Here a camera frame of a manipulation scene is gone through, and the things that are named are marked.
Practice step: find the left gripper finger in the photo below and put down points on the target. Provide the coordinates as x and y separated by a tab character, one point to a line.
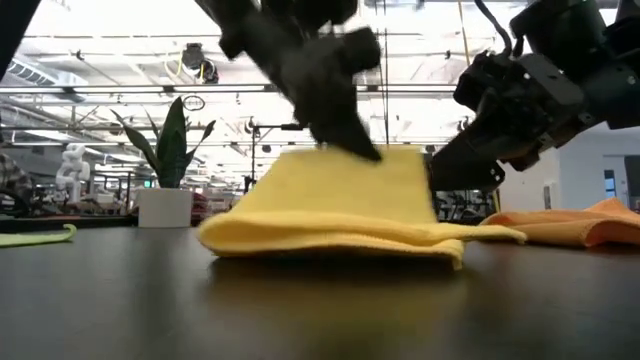
347	140

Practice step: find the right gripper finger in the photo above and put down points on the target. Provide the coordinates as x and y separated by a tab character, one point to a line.
465	170

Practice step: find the yellow microfiber towel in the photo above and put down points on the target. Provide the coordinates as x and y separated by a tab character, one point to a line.
325	200

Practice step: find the orange microfiber towel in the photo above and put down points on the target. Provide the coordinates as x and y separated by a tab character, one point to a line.
575	227

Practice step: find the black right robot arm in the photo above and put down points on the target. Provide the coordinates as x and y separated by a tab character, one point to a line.
620	80

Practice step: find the green microfiber towel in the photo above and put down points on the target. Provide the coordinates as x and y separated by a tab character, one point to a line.
30	240

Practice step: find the potted artificial green plant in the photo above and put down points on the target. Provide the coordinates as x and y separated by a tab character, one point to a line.
165	207

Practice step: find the black metal frame stand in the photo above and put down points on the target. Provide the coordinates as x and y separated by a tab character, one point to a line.
291	127

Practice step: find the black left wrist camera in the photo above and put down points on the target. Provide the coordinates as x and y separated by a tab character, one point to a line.
310	12

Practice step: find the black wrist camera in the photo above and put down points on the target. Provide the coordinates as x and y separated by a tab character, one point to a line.
555	30
310	12

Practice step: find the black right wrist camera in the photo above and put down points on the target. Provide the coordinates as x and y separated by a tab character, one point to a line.
555	30

